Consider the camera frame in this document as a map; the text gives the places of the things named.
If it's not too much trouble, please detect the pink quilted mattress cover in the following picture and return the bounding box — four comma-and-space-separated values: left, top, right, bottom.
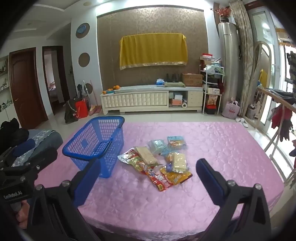
38, 122, 286, 232

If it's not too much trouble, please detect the white metal rack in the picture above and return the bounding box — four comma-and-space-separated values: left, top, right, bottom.
199, 59, 225, 115

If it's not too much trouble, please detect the beige cracker packet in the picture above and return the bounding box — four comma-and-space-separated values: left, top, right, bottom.
135, 146, 163, 166

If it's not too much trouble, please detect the blue orange snack packet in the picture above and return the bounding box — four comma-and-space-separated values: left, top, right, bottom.
167, 136, 187, 149

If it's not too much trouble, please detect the pink broom and dustpan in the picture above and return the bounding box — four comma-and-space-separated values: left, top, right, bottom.
89, 80, 102, 115

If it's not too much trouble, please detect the round wall disc blue plate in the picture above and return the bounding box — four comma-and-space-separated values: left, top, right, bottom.
75, 22, 90, 38

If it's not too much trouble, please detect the light blue snack packet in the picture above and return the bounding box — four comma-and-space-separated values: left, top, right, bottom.
148, 139, 171, 156

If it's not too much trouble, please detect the clear yellow biscuit packet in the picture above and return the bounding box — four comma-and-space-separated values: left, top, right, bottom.
170, 152, 189, 173

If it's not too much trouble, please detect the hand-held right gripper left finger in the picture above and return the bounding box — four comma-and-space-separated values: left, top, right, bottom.
28, 158, 102, 241

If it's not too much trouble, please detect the red silver snack packet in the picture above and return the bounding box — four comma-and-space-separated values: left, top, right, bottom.
117, 148, 148, 172

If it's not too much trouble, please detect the yellow cloth cover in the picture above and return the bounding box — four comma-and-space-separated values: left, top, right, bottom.
119, 34, 187, 70

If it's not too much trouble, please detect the white mop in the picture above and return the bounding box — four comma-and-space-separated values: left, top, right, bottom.
83, 80, 92, 112

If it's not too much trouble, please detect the wooden drying rack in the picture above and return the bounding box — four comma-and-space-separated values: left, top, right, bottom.
256, 86, 296, 186

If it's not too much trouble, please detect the brown cardboard box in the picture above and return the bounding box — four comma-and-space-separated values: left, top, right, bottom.
181, 73, 204, 88

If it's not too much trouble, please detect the arched cream frame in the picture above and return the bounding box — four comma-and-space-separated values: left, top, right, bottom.
251, 41, 272, 121

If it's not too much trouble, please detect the black cloth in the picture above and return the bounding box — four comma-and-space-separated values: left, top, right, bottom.
0, 118, 29, 151

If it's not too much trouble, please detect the grey printed cushion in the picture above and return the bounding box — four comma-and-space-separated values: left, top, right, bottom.
11, 129, 63, 168

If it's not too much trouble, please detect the red flower vase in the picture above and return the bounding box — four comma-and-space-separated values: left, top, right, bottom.
214, 6, 232, 23

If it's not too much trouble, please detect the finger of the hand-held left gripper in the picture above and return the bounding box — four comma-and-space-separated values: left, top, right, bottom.
0, 140, 36, 166
5, 148, 58, 179

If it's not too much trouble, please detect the pink bag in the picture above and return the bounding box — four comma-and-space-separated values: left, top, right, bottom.
221, 100, 241, 120

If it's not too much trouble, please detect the brown doorway frame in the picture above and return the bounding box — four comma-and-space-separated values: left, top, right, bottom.
42, 45, 70, 115

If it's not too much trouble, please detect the green folded cloth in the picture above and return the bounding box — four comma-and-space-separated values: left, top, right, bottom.
164, 81, 186, 88

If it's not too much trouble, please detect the black garment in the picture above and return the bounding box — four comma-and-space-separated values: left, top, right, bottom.
278, 119, 291, 142

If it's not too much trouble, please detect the red cartoon snack packet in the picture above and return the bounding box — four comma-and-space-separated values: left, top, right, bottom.
144, 169, 174, 192

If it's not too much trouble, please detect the cream cabinet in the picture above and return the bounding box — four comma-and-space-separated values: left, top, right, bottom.
100, 85, 204, 115

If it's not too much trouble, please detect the brown wooden door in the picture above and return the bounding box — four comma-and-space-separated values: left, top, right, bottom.
9, 47, 48, 129

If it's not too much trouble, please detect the red bag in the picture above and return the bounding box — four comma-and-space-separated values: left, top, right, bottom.
75, 98, 89, 119

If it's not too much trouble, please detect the person's left hand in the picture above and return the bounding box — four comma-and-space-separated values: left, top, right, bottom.
15, 201, 29, 219

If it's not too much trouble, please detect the blue plastic basket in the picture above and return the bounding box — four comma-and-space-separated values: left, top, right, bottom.
62, 116, 125, 178

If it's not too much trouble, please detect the white wall shelf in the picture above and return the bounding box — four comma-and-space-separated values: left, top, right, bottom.
0, 56, 11, 112

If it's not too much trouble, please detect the red garment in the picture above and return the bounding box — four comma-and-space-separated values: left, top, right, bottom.
271, 105, 293, 130

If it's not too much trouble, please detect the plain round wall disc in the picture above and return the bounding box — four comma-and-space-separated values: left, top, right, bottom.
78, 52, 90, 68

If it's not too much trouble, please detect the pile of clothes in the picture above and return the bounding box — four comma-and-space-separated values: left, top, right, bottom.
206, 61, 224, 80

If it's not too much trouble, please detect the grey bin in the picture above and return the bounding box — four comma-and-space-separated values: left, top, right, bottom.
246, 104, 256, 120

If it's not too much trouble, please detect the silver standing air conditioner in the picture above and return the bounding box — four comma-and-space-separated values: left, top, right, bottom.
218, 22, 242, 116

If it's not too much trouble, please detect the black bag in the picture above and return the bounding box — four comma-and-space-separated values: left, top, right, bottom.
64, 98, 79, 124

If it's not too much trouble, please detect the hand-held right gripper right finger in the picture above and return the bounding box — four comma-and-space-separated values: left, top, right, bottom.
196, 159, 272, 241

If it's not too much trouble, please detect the yellow garment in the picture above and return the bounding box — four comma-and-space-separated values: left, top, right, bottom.
259, 69, 268, 88

